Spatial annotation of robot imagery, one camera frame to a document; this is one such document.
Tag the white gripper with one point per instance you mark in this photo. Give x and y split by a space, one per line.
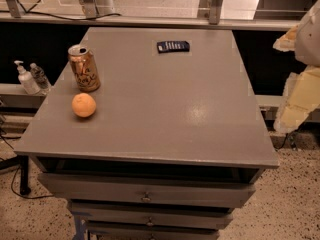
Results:
309 39

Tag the orange fruit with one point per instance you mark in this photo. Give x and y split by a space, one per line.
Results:
83 105

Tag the dark blue snack packet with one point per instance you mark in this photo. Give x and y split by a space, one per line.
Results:
173 46

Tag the grey drawer cabinet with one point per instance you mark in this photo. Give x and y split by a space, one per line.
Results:
185 116

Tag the gold soda can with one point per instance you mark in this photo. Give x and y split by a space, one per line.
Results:
82 62

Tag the top grey drawer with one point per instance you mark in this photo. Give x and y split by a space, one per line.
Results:
147 191

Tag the grey drawer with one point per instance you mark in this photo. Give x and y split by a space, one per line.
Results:
154 215
141 232
147 191

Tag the middle grey drawer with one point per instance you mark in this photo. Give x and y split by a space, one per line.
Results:
154 215

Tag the clear plastic water bottle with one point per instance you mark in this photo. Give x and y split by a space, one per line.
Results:
40 77

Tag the bottom grey drawer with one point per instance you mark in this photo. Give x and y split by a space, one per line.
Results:
141 232

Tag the white pump dispenser bottle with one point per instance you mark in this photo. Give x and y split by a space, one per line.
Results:
26 79

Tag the grey metal frame post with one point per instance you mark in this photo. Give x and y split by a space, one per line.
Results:
14 7
210 10
90 8

